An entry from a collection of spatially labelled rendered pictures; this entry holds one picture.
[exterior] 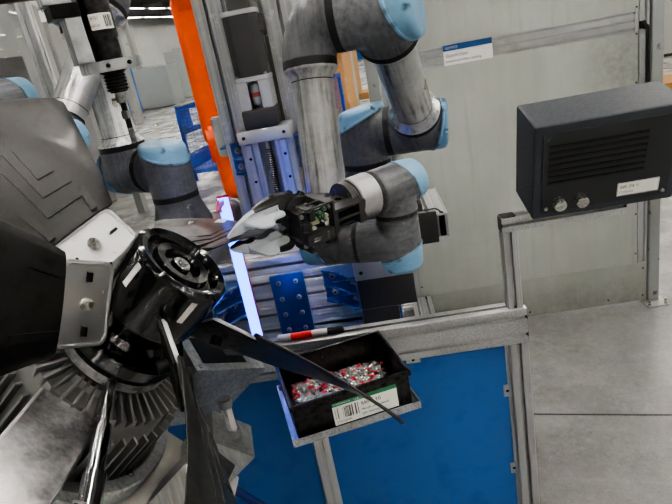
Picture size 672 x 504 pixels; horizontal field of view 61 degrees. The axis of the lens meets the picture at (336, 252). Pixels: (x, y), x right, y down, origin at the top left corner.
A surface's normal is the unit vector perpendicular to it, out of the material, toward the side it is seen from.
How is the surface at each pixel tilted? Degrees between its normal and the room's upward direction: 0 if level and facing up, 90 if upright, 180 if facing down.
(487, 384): 90
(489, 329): 90
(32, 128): 39
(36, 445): 50
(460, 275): 90
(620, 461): 0
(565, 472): 0
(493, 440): 90
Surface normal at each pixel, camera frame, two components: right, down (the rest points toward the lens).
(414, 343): -0.01, 0.35
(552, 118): -0.17, -0.80
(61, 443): 0.64, -0.72
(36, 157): 0.25, -0.56
